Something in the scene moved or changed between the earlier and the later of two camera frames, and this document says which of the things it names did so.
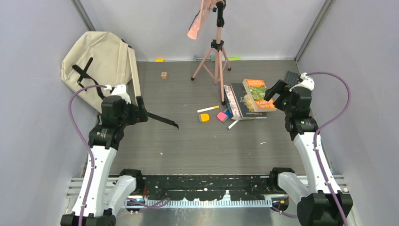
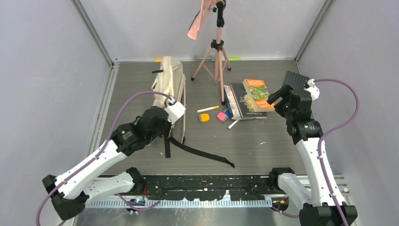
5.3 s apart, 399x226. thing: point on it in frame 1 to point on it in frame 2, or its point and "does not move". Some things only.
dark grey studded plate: x=291 y=78 does not move
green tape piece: x=234 y=59 does not move
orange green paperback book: x=256 y=89 does not move
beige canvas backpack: x=101 y=59 to x=171 y=80
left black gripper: x=138 y=116 to x=169 y=126
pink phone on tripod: x=206 y=5 does not move
